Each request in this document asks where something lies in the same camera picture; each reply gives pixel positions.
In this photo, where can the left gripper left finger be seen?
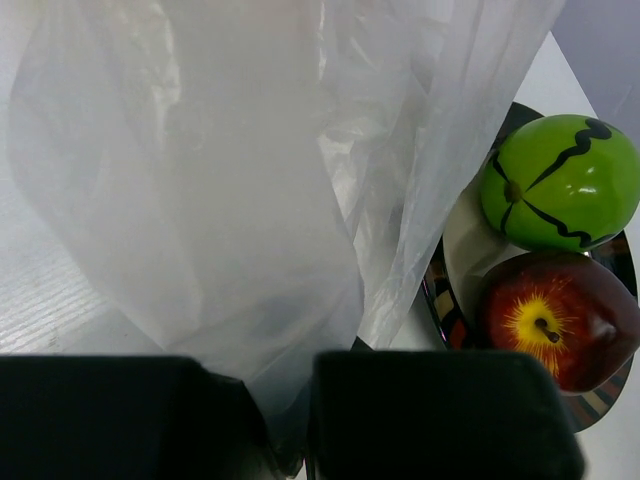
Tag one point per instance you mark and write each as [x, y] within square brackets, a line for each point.
[99, 417]

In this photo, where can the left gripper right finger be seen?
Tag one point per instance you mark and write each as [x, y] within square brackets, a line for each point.
[438, 415]

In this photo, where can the red fake apple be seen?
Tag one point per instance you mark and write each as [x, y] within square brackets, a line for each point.
[564, 309]

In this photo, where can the green fake melon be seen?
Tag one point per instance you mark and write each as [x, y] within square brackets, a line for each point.
[568, 182]

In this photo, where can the clear plastic bag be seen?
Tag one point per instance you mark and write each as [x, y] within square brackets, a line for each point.
[255, 182]

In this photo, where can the round dark rimmed plate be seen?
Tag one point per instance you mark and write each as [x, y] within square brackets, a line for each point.
[469, 248]

